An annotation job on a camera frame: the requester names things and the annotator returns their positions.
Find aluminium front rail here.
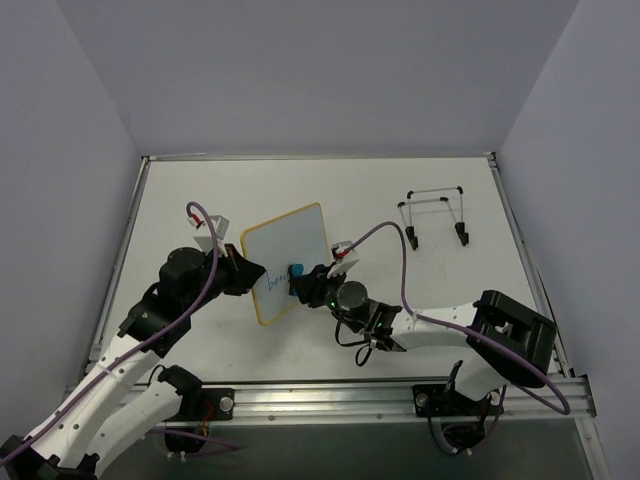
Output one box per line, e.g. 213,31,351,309
53,374,599,429

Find metal wire whiteboard stand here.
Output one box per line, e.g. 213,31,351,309
397,185,470,251

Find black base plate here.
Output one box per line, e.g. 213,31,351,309
177,387,235,422
412,383,503,418

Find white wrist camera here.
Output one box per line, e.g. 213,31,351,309
328,241,360,278
189,214,230,253

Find blue bone shaped eraser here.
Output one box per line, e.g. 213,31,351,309
287,263,304,297

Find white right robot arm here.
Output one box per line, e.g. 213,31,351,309
287,264,557,413

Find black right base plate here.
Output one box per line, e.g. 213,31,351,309
412,383,503,418

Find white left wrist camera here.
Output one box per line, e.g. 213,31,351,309
189,214,230,253

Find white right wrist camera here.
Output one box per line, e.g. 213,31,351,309
328,241,360,278

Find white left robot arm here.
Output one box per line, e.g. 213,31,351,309
1,244,266,479

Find yellow framed whiteboard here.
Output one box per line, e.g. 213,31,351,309
240,202,330,326

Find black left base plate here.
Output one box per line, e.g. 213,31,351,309
177,387,235,422

